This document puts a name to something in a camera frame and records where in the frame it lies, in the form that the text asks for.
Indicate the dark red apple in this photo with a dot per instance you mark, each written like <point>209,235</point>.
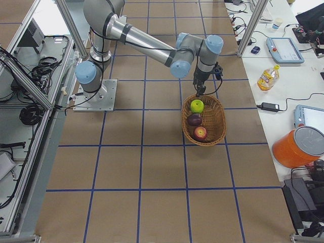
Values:
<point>194,119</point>

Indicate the woven wicker basket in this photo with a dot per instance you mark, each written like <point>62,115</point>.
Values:
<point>213,120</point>

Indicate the aluminium frame post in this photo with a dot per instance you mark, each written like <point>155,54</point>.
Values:
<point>256,15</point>

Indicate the black power adapter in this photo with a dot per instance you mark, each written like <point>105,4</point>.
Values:
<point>270,107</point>

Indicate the orange juice bottle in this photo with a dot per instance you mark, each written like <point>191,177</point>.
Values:
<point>268,78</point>

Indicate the white paper cup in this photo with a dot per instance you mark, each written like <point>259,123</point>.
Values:
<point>277,22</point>

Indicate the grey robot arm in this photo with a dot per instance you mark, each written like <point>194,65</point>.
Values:
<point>104,21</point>

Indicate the dark blue checked pouch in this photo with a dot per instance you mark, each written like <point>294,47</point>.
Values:
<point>255,50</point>

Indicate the orange bucket grey lid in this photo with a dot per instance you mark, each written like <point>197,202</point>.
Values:
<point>299,147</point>

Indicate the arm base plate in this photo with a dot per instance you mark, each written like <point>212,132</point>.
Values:
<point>104,99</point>

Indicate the green apple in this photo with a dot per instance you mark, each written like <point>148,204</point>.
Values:
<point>197,106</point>

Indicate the blue teach pendant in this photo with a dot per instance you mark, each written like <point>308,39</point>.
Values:
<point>284,51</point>
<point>308,116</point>

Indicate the red yellow apple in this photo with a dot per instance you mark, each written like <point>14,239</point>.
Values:
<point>200,133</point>

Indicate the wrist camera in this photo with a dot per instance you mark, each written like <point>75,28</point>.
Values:
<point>217,71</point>

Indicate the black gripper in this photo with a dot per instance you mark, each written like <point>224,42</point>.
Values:
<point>199,78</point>

